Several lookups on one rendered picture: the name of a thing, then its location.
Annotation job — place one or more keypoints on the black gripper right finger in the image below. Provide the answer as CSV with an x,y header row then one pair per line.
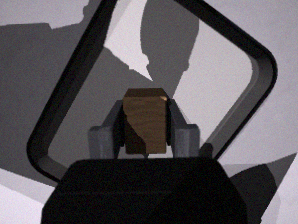
x,y
184,138

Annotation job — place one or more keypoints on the dark brown block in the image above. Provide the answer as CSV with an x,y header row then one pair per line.
x,y
144,112

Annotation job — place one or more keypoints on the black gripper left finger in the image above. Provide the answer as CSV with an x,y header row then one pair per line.
x,y
105,140

